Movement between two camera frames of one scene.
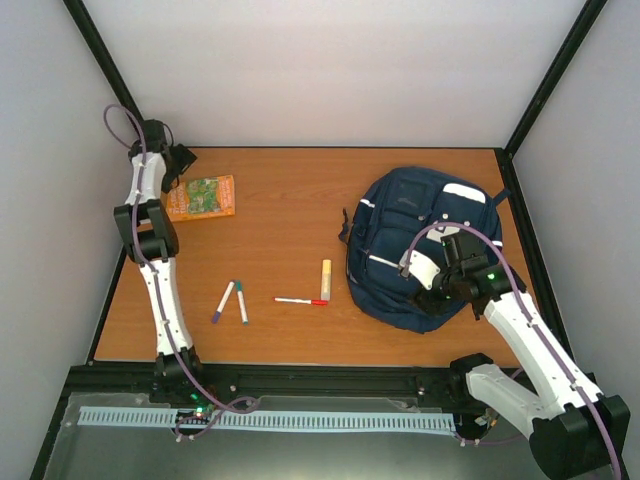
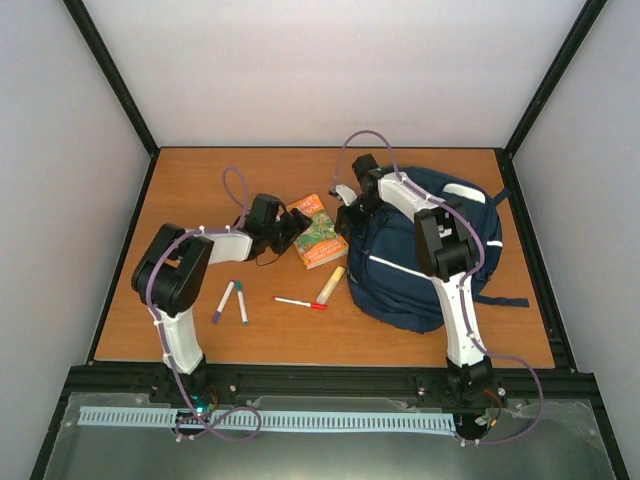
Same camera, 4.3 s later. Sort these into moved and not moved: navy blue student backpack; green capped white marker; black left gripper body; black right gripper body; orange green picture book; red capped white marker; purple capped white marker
Moved: orange green picture book; black right gripper body; black left gripper body
Not moved: green capped white marker; red capped white marker; navy blue student backpack; purple capped white marker
